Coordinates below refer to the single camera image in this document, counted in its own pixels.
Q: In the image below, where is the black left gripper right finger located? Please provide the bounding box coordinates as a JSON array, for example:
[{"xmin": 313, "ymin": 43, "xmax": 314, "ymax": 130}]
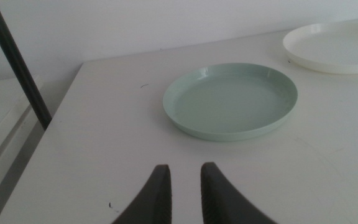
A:
[{"xmin": 200, "ymin": 162, "xmax": 278, "ymax": 224}]

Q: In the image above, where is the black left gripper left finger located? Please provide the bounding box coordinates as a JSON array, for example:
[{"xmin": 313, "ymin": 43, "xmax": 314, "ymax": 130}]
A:
[{"xmin": 112, "ymin": 164, "xmax": 173, "ymax": 224}]

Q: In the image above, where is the pale green shallow bowl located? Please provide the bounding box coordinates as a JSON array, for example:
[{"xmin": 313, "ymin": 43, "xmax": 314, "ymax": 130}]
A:
[{"xmin": 162, "ymin": 62, "xmax": 298, "ymax": 142}]

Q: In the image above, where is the white shallow bowl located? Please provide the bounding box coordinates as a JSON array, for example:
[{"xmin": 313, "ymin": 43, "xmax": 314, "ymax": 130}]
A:
[{"xmin": 282, "ymin": 21, "xmax": 358, "ymax": 75}]

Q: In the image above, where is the black metal pole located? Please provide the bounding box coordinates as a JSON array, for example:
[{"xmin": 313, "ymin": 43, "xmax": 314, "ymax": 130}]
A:
[{"xmin": 0, "ymin": 0, "xmax": 53, "ymax": 131}]

